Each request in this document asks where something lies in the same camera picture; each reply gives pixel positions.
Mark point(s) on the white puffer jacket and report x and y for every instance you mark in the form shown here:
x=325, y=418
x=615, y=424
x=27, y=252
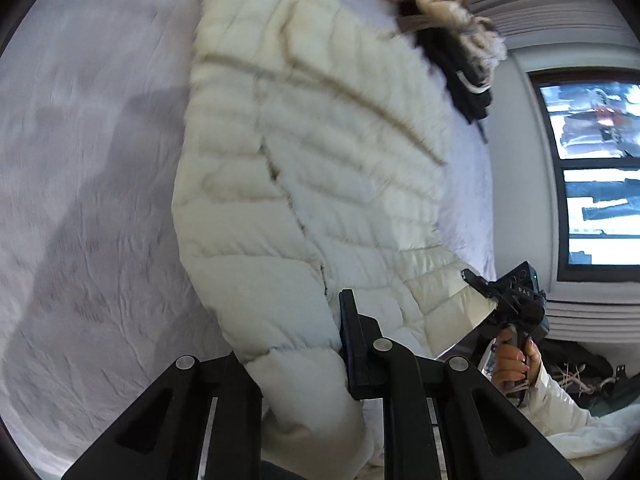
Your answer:
x=300, y=160

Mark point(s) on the black clothes pile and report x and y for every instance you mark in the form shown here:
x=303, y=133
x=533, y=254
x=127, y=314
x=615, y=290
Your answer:
x=460, y=75

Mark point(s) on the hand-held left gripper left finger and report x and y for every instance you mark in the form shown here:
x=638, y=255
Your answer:
x=235, y=390

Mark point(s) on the person's right hand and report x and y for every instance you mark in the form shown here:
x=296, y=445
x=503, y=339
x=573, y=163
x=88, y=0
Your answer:
x=510, y=367

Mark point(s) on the dark framed window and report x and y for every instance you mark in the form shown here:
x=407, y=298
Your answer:
x=595, y=175

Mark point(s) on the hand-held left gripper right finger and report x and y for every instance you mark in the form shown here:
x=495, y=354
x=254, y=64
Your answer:
x=360, y=355

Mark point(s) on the pale pleated curtain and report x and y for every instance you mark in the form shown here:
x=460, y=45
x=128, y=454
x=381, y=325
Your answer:
x=550, y=15

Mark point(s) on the person's right forearm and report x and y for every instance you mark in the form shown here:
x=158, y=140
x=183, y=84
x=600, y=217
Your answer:
x=560, y=405

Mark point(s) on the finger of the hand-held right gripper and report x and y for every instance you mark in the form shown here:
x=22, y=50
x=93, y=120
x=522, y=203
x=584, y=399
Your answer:
x=481, y=287

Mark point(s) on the lavender bed blanket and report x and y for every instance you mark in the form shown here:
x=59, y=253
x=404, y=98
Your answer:
x=100, y=160

